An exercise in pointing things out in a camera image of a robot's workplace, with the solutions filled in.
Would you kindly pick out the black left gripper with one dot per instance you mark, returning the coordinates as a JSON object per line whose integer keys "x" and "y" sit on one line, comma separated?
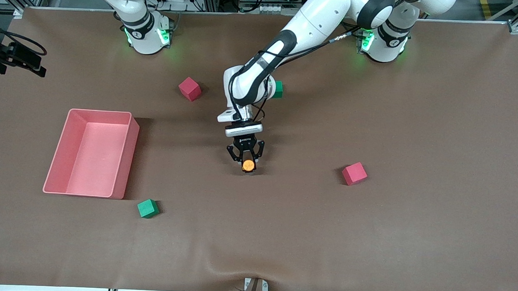
{"x": 245, "y": 142}

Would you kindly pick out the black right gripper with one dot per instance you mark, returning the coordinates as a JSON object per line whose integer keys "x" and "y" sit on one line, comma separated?
{"x": 2, "y": 56}

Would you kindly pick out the white connector block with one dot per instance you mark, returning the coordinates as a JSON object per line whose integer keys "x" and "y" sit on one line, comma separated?
{"x": 276, "y": 9}

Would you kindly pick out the orange and black push button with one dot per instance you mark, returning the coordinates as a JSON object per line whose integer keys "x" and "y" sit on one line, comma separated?
{"x": 248, "y": 164}

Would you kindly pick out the pink foam cube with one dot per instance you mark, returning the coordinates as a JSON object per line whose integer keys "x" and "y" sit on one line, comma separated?
{"x": 189, "y": 89}
{"x": 354, "y": 174}

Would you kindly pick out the brown table mat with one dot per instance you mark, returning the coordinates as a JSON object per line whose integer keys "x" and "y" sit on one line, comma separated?
{"x": 255, "y": 228}

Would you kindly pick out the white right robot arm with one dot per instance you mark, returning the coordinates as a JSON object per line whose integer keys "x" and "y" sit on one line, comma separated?
{"x": 138, "y": 9}

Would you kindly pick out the silver mounting bracket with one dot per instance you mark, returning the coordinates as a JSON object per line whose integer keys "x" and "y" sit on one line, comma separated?
{"x": 265, "y": 286}

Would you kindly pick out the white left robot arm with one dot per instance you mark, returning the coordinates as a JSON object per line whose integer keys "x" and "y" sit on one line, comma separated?
{"x": 317, "y": 17}

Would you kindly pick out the green foam cube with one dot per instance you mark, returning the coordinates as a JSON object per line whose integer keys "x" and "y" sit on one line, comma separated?
{"x": 279, "y": 90}
{"x": 147, "y": 209}

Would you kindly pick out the pink plastic bin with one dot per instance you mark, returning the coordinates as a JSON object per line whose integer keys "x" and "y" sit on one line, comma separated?
{"x": 92, "y": 164}

